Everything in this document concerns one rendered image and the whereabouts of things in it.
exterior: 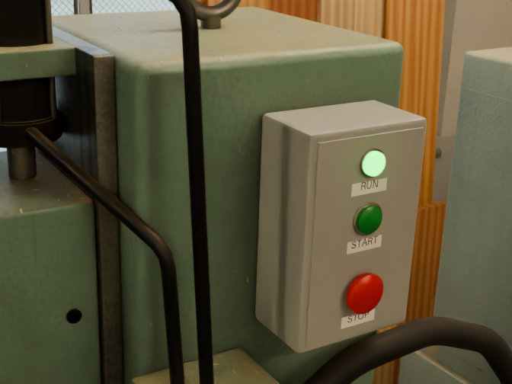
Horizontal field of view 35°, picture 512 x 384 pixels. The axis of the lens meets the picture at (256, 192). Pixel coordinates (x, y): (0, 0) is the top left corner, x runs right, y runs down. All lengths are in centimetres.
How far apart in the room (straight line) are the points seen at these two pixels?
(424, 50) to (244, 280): 192
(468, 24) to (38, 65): 235
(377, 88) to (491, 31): 232
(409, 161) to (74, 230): 23
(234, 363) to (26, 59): 26
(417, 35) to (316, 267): 192
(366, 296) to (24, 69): 28
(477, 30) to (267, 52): 233
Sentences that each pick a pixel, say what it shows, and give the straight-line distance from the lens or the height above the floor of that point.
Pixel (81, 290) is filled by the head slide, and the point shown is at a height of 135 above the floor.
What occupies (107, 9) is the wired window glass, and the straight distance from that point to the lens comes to 211.
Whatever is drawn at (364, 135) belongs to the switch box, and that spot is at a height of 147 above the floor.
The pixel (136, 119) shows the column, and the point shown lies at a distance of 52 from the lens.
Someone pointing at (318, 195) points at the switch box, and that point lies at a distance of 52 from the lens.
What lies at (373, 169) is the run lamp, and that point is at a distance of 54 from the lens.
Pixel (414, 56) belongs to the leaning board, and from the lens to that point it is 243.
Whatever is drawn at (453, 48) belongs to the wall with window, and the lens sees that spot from 279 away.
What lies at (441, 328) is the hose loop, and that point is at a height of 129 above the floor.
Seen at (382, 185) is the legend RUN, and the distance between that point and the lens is 55.
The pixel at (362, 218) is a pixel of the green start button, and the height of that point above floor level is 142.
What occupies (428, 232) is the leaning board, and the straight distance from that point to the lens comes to 243.
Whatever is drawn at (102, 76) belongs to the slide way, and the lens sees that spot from 53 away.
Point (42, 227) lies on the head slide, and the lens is 56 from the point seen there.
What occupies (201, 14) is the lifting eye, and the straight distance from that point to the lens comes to 64.
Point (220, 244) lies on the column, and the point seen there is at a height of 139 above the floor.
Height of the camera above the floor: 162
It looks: 20 degrees down
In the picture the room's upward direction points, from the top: 2 degrees clockwise
